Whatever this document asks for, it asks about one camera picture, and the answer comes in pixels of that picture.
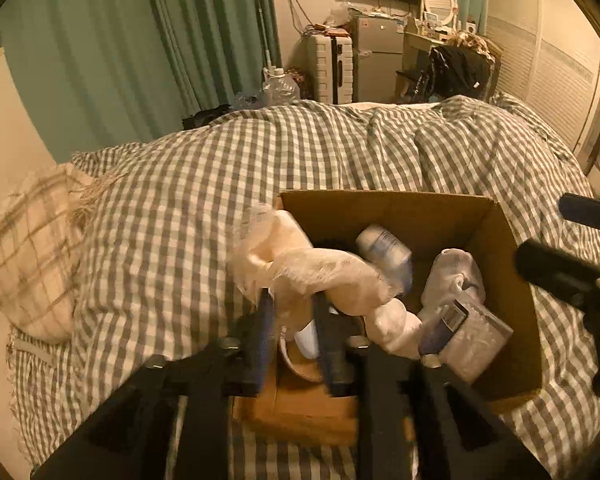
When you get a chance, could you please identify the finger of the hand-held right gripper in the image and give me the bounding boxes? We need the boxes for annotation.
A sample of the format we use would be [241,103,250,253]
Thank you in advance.
[559,193,600,234]
[513,238,600,312]

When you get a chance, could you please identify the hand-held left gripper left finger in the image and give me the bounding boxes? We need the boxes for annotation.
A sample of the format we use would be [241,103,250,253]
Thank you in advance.
[30,292,277,480]

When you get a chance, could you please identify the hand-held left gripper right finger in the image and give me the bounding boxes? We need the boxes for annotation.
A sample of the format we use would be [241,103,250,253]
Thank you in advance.
[311,293,553,480]

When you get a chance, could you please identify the white foam wrap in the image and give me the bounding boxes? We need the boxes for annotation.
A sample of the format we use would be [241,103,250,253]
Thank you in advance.
[227,203,424,361]

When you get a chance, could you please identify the white mesh pouch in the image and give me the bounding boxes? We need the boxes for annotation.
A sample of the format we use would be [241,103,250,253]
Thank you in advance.
[421,248,486,312]

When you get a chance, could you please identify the clear plastic packet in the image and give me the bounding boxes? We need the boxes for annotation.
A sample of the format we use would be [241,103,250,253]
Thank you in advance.
[419,299,514,382]

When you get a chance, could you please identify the white container with blue label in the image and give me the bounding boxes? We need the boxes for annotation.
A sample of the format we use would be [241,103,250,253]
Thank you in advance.
[355,225,415,295]

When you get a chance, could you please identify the brown cardboard box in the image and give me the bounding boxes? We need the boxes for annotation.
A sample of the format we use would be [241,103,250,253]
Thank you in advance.
[230,189,544,448]

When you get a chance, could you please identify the round tan rimmed bowl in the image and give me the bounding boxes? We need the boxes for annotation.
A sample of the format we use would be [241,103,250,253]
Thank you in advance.
[279,322,331,385]

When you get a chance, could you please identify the green checked duvet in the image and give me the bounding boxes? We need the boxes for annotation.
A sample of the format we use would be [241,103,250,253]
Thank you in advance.
[5,91,600,480]

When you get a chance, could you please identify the white louvred wardrobe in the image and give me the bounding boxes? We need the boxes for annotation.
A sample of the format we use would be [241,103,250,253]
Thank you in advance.
[482,0,600,152]

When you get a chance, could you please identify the black garment on chair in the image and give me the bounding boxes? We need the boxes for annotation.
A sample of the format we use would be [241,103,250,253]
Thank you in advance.
[426,45,492,102]

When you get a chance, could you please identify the patterned brown cloth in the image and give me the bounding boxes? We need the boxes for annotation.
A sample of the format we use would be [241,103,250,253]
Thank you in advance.
[446,30,502,59]

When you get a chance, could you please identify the dark cloth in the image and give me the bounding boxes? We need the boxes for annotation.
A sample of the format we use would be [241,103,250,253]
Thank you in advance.
[182,104,232,131]

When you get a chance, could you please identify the grey remote control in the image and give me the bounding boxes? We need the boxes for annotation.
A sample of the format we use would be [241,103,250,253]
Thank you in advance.
[12,337,57,364]

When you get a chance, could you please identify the dressing table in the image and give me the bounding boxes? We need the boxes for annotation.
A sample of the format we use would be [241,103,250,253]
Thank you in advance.
[394,30,449,101]

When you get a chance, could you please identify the clear water jug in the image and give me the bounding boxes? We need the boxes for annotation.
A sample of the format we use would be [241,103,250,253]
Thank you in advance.
[262,67,301,106]

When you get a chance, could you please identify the plaid beige pillow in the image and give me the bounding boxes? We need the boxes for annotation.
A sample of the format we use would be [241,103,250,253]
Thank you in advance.
[0,162,97,346]

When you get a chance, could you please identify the silver small fridge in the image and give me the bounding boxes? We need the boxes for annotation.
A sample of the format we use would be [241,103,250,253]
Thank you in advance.
[352,13,406,104]

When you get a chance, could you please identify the white suitcase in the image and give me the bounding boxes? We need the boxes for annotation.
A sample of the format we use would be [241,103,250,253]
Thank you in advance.
[307,32,355,105]

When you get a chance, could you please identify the white mop pole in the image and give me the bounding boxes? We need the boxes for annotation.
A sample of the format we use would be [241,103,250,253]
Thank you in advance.
[252,0,277,74]

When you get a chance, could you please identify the plastic bag on fridge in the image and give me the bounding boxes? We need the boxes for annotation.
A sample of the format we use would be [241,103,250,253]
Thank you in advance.
[327,2,362,29]

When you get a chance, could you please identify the hanging wall cables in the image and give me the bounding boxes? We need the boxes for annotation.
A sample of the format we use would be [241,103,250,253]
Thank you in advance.
[284,0,312,32]

